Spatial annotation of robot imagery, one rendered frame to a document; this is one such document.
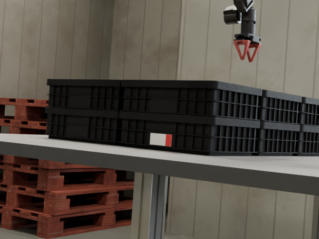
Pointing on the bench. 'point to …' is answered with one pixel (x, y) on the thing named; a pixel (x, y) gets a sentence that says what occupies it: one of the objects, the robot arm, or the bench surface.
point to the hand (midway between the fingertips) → (246, 59)
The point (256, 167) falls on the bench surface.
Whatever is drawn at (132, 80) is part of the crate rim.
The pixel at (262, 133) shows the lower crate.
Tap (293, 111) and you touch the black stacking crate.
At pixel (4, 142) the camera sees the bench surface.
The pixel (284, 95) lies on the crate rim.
